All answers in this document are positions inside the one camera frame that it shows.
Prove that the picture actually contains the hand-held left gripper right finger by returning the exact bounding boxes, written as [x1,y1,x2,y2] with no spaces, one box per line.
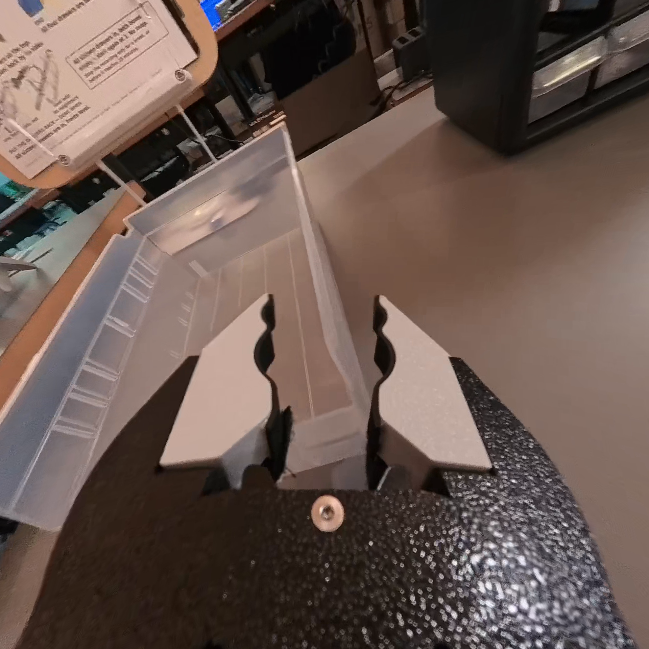
[366,295,492,491]

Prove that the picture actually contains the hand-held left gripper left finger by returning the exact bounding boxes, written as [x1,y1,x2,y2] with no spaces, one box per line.
[160,294,293,490]

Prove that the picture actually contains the clear plastic storage bin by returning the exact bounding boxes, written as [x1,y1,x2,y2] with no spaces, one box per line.
[0,123,371,531]

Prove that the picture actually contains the black drawer cabinet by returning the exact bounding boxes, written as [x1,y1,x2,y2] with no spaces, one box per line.
[426,0,649,157]

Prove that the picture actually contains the rows of clear cabinet drawers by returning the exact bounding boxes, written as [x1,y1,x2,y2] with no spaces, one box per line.
[530,23,649,122]

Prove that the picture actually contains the wood edged desk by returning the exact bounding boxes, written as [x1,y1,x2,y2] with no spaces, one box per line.
[0,185,134,386]

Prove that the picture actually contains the cardboard box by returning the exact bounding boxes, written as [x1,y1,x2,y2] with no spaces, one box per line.
[281,48,382,159]

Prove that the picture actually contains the black power strip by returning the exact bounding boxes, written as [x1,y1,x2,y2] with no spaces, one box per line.
[392,23,433,77]

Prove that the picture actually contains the white wire board stand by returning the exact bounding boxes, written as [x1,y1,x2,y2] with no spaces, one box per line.
[96,104,221,206]

